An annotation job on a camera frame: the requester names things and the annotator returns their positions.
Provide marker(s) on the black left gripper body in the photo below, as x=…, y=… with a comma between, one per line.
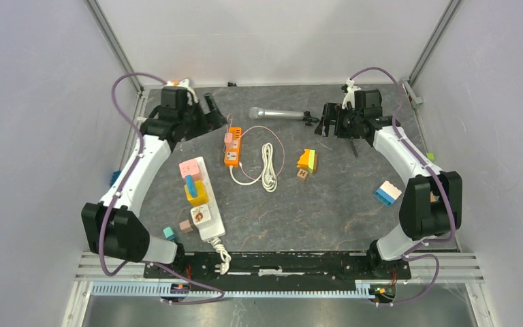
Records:
x=197, y=122

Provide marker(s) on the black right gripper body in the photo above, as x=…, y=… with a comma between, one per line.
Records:
x=348, y=123

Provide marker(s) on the pink charger with cable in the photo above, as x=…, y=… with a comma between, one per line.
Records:
x=268, y=175

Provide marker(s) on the grey microphone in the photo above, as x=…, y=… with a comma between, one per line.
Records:
x=261, y=113

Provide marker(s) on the orange power strip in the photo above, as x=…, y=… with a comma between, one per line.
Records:
x=232, y=149

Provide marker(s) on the pink cube socket adapter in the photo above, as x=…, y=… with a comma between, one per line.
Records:
x=190, y=168

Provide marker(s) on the colourful toy block stack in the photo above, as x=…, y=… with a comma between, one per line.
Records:
x=308, y=161

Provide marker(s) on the blue rounded adapter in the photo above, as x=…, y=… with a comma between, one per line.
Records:
x=190, y=186

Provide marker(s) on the wooden letter cube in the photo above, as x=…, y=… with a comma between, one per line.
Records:
x=302, y=174

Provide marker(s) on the yellow cube socket adapter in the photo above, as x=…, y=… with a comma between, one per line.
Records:
x=202, y=197

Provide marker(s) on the white cube adapter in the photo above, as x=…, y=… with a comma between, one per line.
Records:
x=201, y=216

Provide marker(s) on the small pink plug adapter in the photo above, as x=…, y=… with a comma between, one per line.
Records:
x=186, y=226

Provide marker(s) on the white multicolour power strip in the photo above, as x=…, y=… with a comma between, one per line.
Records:
x=213, y=233

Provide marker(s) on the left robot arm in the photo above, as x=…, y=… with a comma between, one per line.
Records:
x=112, y=226

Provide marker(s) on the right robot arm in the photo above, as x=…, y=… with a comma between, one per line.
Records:
x=431, y=207

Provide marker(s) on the blue white toy block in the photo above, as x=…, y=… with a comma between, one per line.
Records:
x=387, y=193

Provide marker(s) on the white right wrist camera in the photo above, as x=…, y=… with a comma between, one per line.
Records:
x=350, y=89

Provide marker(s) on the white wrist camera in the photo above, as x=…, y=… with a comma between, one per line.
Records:
x=350, y=89
x=187, y=84

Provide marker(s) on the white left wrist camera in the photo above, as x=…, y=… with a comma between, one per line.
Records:
x=187, y=84

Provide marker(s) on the blue wall clip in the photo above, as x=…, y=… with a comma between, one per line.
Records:
x=114, y=177

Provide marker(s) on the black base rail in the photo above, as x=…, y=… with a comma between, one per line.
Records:
x=260, y=271

